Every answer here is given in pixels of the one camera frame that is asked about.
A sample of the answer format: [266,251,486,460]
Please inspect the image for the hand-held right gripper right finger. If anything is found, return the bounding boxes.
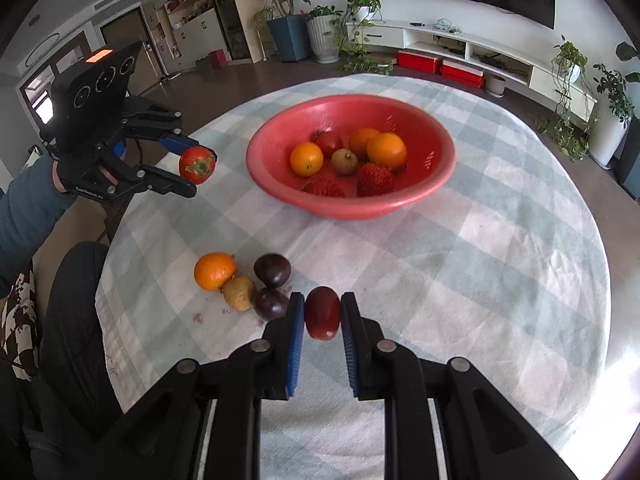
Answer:
[340,291,580,480]

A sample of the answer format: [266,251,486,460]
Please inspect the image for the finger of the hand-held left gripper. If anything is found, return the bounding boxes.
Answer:
[120,96,206,156]
[100,151,198,199]

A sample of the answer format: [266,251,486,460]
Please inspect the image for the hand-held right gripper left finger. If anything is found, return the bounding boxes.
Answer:
[82,291,306,480]

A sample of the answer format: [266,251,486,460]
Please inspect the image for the red tomato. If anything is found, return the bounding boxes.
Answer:
[314,130,344,157]
[178,145,218,184]

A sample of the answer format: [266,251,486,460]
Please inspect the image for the red grape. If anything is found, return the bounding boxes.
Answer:
[304,286,343,342]

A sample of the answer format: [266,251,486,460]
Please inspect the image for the small orange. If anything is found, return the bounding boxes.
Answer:
[290,142,324,177]
[348,127,382,158]
[193,252,238,292]

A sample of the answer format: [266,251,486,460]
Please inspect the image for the brown round fruit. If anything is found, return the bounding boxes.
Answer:
[331,149,359,176]
[221,275,257,312]

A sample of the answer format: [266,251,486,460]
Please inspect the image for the large orange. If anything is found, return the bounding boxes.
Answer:
[366,132,408,171]

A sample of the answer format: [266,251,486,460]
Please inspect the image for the red plastic bowl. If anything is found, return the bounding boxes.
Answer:
[246,95,457,221]

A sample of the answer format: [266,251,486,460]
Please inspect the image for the person's left forearm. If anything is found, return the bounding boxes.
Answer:
[0,152,76,298]

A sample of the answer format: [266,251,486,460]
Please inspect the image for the dark purple plum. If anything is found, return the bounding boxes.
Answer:
[253,287,290,322]
[253,253,292,289]

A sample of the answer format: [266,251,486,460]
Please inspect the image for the brown door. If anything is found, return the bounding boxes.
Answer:
[100,7,166,96]

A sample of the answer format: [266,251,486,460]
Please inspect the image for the checked tablecloth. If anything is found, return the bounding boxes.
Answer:
[95,74,613,480]

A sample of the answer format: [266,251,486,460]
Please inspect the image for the tall glass display cabinet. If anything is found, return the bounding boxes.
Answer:
[202,0,266,61]

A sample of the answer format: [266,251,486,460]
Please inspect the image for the tall plant in blue pot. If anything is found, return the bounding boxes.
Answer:
[237,0,312,63]

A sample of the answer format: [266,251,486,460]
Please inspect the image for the black office chair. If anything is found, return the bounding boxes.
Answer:
[37,241,126,416]

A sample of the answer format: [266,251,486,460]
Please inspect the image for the plant in white ribbed pot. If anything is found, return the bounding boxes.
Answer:
[304,5,343,64]

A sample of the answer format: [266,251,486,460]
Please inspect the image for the patterned cushion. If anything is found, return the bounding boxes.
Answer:
[0,260,43,381]

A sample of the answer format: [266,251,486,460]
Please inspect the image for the trailing pothos in white pot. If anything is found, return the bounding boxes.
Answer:
[332,0,393,75]

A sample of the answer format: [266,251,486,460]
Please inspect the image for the red storage box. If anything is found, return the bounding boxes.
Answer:
[397,50,443,75]
[440,60,486,88]

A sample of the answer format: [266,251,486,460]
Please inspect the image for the white television console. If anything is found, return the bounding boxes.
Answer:
[357,20,598,121]

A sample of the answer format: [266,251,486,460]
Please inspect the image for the plant in tall white pot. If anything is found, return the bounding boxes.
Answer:
[590,62,636,168]

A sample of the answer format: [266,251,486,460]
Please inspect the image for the large plant in grey-blue pot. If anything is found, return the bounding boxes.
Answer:
[614,40,640,200]

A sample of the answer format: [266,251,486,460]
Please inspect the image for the trailing vine in white pot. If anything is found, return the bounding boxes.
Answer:
[536,35,598,161]

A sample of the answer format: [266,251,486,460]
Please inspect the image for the white wall cabinet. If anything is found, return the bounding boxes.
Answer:
[140,0,226,73]

